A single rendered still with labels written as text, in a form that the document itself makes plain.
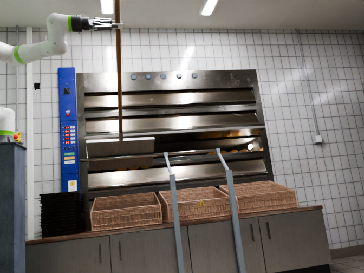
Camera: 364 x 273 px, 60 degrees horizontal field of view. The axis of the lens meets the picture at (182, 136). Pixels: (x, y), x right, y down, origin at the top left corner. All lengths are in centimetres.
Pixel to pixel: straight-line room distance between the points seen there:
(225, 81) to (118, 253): 206
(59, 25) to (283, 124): 252
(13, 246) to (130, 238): 84
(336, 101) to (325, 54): 58
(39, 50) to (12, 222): 102
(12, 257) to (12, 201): 31
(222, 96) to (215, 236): 152
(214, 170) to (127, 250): 122
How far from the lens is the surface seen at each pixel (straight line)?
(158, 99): 328
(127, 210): 259
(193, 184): 317
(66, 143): 315
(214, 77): 351
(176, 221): 252
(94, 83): 333
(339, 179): 388
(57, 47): 198
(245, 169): 334
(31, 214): 316
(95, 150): 270
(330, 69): 421
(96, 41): 352
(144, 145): 270
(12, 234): 214
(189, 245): 263
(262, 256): 281
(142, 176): 310
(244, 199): 279
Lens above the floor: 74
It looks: 12 degrees up
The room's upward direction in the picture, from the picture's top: 6 degrees counter-clockwise
